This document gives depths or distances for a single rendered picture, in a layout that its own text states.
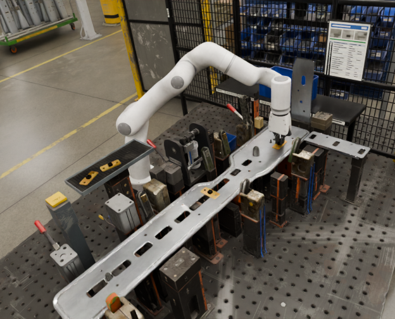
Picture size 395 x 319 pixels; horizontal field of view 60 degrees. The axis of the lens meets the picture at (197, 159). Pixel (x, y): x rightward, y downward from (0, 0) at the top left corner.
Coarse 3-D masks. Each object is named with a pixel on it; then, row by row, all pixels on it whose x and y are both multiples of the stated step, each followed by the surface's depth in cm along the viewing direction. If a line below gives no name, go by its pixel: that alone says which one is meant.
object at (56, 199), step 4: (56, 192) 134; (60, 192) 133; (52, 196) 132; (56, 196) 132; (60, 196) 131; (64, 196) 131; (48, 200) 130; (52, 200) 130; (56, 200) 130; (60, 200) 129; (64, 200) 130; (52, 204) 128; (56, 204) 128
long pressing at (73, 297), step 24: (264, 144) 172; (288, 144) 169; (240, 168) 158; (264, 168) 156; (192, 192) 148; (168, 216) 138; (192, 216) 137; (144, 240) 130; (168, 240) 128; (96, 264) 123; (120, 264) 122; (144, 264) 120; (72, 288) 116; (120, 288) 114; (72, 312) 109; (96, 312) 108
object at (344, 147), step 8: (320, 136) 172; (328, 136) 171; (312, 144) 169; (320, 144) 166; (328, 144) 165; (344, 144) 164; (352, 144) 163; (336, 152) 161; (344, 152) 159; (352, 152) 158
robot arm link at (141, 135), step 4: (132, 104) 179; (128, 108) 176; (148, 120) 186; (144, 124) 184; (148, 124) 186; (144, 128) 185; (140, 132) 185; (144, 132) 185; (132, 136) 184; (136, 136) 183; (140, 136) 184; (144, 136) 184; (128, 140) 183; (140, 140) 183; (144, 140) 184
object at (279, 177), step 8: (272, 176) 153; (280, 176) 152; (272, 184) 155; (280, 184) 151; (272, 192) 157; (280, 192) 153; (272, 200) 161; (280, 200) 157; (272, 208) 164; (280, 208) 160; (272, 216) 166; (280, 216) 162; (272, 224) 168; (280, 224) 165
